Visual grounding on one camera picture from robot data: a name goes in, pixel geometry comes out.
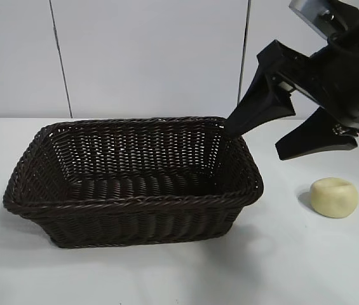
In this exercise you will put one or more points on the dark brown wicker basket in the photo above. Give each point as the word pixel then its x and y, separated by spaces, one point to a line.
pixel 134 222

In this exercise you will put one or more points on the pale yellow egg yolk pastry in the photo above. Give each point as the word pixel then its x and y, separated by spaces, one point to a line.
pixel 333 198

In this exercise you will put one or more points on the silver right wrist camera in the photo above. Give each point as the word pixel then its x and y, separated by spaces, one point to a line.
pixel 306 12

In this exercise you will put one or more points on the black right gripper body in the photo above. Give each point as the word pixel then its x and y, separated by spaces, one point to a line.
pixel 344 79

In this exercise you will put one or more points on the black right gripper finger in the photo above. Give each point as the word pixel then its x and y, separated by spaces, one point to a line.
pixel 312 138
pixel 258 108

